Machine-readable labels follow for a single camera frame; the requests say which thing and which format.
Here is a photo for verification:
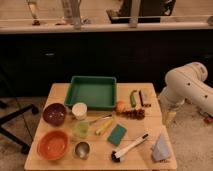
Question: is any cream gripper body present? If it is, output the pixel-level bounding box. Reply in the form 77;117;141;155
161;104;176;126

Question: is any green sponge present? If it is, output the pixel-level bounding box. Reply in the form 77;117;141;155
107;124;127;146

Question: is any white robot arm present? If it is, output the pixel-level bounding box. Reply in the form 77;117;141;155
158;62;213;125

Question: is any green plastic tray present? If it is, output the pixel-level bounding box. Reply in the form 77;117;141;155
64;76;117;111

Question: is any brown toy grape bunch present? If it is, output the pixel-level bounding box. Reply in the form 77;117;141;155
123;109;145;120

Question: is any grey folded cloth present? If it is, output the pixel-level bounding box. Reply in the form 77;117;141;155
152;134;171;162

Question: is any green toy cucumber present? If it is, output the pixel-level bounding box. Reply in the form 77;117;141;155
130;90;137;108

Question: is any wooden table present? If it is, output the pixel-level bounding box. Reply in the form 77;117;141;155
24;83;177;171

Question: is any orange toy fruit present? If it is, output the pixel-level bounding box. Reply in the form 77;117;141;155
115;101;126;113

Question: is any metal spoon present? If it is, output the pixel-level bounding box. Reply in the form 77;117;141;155
89;114;112;125

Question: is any white dish brush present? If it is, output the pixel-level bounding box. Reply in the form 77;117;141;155
111;134;149;163

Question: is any yellow toy corn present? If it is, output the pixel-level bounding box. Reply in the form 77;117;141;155
95;119;113;135

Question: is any green translucent cup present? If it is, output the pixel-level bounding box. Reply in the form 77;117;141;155
73;122;89;138

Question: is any white paper cup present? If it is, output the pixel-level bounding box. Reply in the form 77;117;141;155
72;103;87;120

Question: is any small metal cup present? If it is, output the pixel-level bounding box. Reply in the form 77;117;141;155
74;142;90;159

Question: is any orange bowl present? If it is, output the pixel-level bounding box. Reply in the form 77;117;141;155
37;130;69;161

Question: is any black office chair base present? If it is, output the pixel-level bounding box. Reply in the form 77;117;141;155
0;104;39;155

